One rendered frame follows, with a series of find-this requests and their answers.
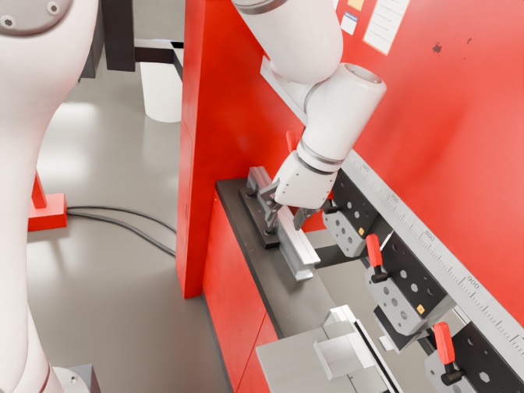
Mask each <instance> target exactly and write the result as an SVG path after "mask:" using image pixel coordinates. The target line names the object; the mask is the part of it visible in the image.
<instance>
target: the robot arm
mask: <svg viewBox="0 0 524 393"><path fill-rule="evenodd" d="M231 1H232V3H233V5H234V6H235V7H236V9H237V10H238V12H239V14H240V15H241V17H242V18H243V19H244V21H245V22H246V24H247V26H248V27H249V28H250V30H251V31H252V33H253V35H254V36H255V38H256V39H257V40H258V41H259V43H260V45H261V46H262V48H263V49H264V50H265V52H266V53H267V55H268V56H269V58H270V59H271V60H270V68H271V71H272V73H273V75H274V77H275V78H276V80H277V81H278V82H279V83H280V85H281V87H282V88H283V89H284V91H285V92H286V93H287V95H288V96H289V97H290V98H291V99H292V100H293V102H294V103H295V104H296V105H297V106H298V107H299V108H300V109H301V110H302V111H303V112H304V113H305V114H306V115H307V118H308V123H307V127H306V129H305V131H304V133H303V135H302V137H301V139H300V142H299V144H298V146H297V150H294V151H293V152H292V153H291V154H290V155H289V156H288V157H287V159H286V160H285V162H284V163H283V165H282V166H281V167H280V169H279V171H278V173H277V175H276V176H275V178H274V181H273V182H272V184H270V185H269V186H267V187H265V188H263V189H261V190H260V197H261V198H262V199H263V200H264V201H265V202H266V204H267V205H268V207H269V208H268V210H267V213H266V214H265V221H267V226H268V228H271V227H272V226H273V224H274V222H275V220H276V218H277V216H278V211H279V210H280V209H281V208H282V207H283V206H284V205H290V206H295V207H300V209H298V211H297V213H296V215H295V217H294V218H293V220H292V221H293V224H294V227H295V230H296V231H299V230H300V228H301V227H302V225H303V224H304V222H305V221H306V219H307V218H311V216H312V214H315V213H317V212H319V211H320V210H321V209H322V210H323V209H325V208H327V207H330V206H331V205H330V202H329V199H328V195H329V193H330V192H331V188H332V186H333V185H334V183H335V179H336V176H337V174H338V170H339V169H340V167H341V166H342V164H343V162H344V160H345V159H346V157H347V156H348V154H349V152H350V150H351V149H352V147H353V146H354V144H355V142H356V141H357V139H358V138H359V135H360V134H361V132H362V131H363V129H364V128H365V126H366V124H367V123H368V121H369V120H370V117H371V116H372V114H373V113H374V111H375V109H376V108H377V106H378V105H379V103H380V101H381V99H382V98H383V96H384V95H385V93H386V91H387V86H386V84H385V83H384V81H383V80H382V79H381V78H380V77H378V76H377V75H375V74H374V73H372V72H371V71H369V70H367V69H364V68H363V67H360V66H357V65H353V64H350V63H340V61H341V58H342V52H343V38H342V31H341V27H340V25H339V21H338V17H337V15H336V13H335V9H334V6H333V4H332V1H331V0H231ZM97 8H98V0H0V393H90V391H89V389H88V387H87V385H86V383H85V382H84V380H83V379H82V378H81V377H80V376H79V375H78V374H76V373H75V372H73V371H71V370H68V369H65V368H61V367H53V366H52V365H51V363H50V361H49V359H48V357H47V355H46V353H45V351H44V349H43V347H42V345H41V342H40V339H39V337H38V334H37V330H36V328H35V324H34V320H33V318H32V315H31V312H30V308H29V305H28V302H27V224H28V216H29V209H30V199H31V195H32V190H33V186H34V178H35V174H36V169H37V160H38V156H39V153H40V149H41V144H42V140H43V138H44V135H45V132H46V130H47V127H48V125H49V123H50V121H51V119H52V117H53V115H54V114H55V113H56V111H57V110H58V108H59V107H60V105H61V104H62V102H63V101H64V100H65V99H66V98H67V96H68V95H69V93H70V92H71V91H72V89H73V88H74V87H75V85H76V83H77V81H78V79H79V78H80V74H81V72H82V71H83V67H84V65H85V62H86V60H87V56H88V53H89V50H90V45H91V41H92V38H93V35H94V28H95V23H96V18H97ZM275 192H276V194H275V195H274V196H273V197H271V196H270V195H271V194H272V193H275Z"/></svg>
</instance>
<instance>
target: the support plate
mask: <svg viewBox="0 0 524 393"><path fill-rule="evenodd" d="M323 328H324V330H325V331H326V333H327V336H328V337H329V339H333V338H337V337H341V336H343V335H348V334H351V333H354V330H353V329H352V327H351V325H350V324H349V322H348V320H347V319H346V320H341V321H339V322H336V323H333V324H329V325H326V326H323ZM323 328H322V327H319V328H316V329H313V330H311V331H306V332H303V333H301V334H297V335H293V336H291V337H287V338H283V339H281V340H277V341H275V342H271V343H267V344H265V345H261V346H258V347H256V348H255V350H256V353H257V356H258V359H259V361H260V365H261V367H262V369H263V372H264V376H265V377H266V380H267V384H268V386H269V388H270V391H271V393H356V392H355V390H354V388H353V386H352V384H351V382H350V380H349V379H348V377H347V375H344V376H341V377H338V378H335V379H333V380H329V379H328V376H327V374H326V372H325V370H324V368H323V365H322V363H321V361H320V359H319V357H318V355H317V352H316V350H315V348H314V346H313V344H314V342H315V341H317V343H319V342H324V341H327V340H328V338H327V336H326V334H325V333H324V330H323ZM349 377H353V378H352V379H351V381H352V383H353V385H354V387H355V388H356V390H357V392H358V393H382V392H384V391H387V389H388V388H387V387H386V385H385V383H384V382H383V380H382V378H381V376H380V374H379V373H378V372H377V369H376V368H375V366H374V365H373V366H369V367H367V368H364V369H362V370H358V371H356V372H353V373H350V374H349Z"/></svg>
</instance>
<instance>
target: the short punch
mask: <svg viewBox="0 0 524 393"><path fill-rule="evenodd" d="M373 317H374V319H375V320H376V322H377V323H378V324H379V326H380V327H381V329H382V331H383V332H384V334H385V335H386V337H387V338H388V340H389V342H390V343H391V345H392V346H393V348H394V349H395V351H396V352H397V353H398V354H399V353H400V352H401V351H403V350H405V349H407V348H408V347H409V346H410V345H411V344H412V343H413V342H414V341H415V340H416V339H417V338H418V337H419V336H420V335H421V334H422V332H421V331H420V332H417V333H415V334H412V335H403V334H401V333H399V332H397V331H396V330H395V328H394V326H393V325H392V324H391V322H390V320H389V319H388V318H387V316H386V315H385V313H384V311H383V310H382V309H381V307H380V306H379V304H378V305H377V307H376V308H375V309H374V314H373Z"/></svg>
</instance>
